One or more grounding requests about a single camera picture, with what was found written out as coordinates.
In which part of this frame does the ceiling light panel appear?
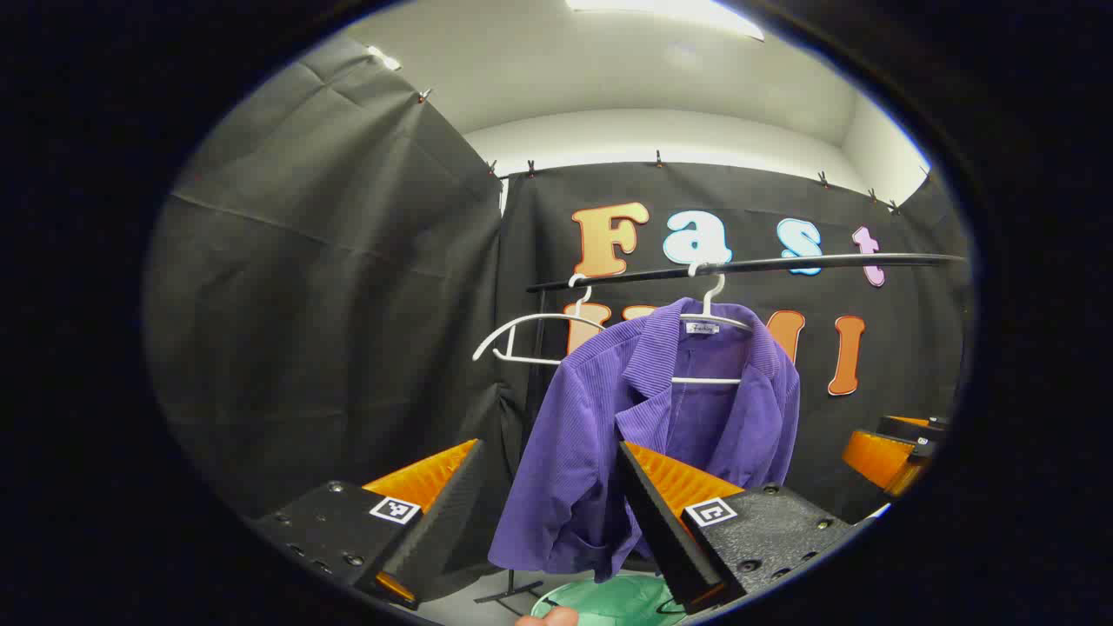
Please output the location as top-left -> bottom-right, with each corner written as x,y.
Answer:
565,0 -> 766,42

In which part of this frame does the black metal clothes rack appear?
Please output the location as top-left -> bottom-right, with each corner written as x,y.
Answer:
474,252 -> 968,604

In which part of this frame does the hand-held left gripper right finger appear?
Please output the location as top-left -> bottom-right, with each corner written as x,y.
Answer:
617,440 -> 860,615

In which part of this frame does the green mesh laundry hamper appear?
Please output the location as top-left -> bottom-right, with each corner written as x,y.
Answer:
530,572 -> 688,626

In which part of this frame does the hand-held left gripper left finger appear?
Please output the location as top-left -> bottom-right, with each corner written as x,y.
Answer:
252,439 -> 488,609

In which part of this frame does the row of small cloth clips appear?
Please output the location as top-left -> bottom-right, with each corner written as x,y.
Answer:
416,87 -> 933,214

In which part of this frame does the black backdrop cloth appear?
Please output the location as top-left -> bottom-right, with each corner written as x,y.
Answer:
143,35 -> 523,601
496,161 -> 975,575

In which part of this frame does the white plastic clothes hanger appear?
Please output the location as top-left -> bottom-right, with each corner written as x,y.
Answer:
472,273 -> 610,366
671,261 -> 756,386

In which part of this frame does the purple corduroy jacket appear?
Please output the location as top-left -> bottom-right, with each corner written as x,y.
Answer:
487,297 -> 803,585

